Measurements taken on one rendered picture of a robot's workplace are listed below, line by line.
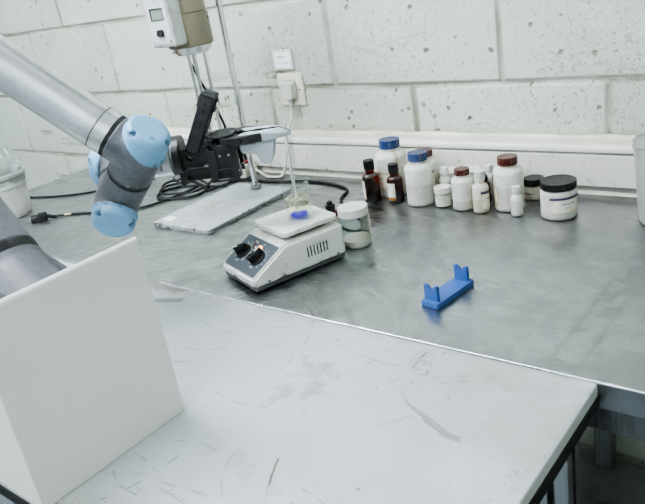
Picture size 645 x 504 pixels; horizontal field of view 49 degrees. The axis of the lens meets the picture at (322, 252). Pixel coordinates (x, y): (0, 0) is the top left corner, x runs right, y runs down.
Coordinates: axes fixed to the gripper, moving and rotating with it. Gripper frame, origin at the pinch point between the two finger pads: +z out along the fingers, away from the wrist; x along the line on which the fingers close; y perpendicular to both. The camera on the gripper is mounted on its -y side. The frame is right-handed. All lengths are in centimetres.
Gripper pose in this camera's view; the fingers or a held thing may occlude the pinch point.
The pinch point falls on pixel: (282, 128)
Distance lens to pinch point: 128.2
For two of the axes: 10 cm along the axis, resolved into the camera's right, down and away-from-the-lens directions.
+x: -0.3, 3.8, -9.2
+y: 1.5, 9.2, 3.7
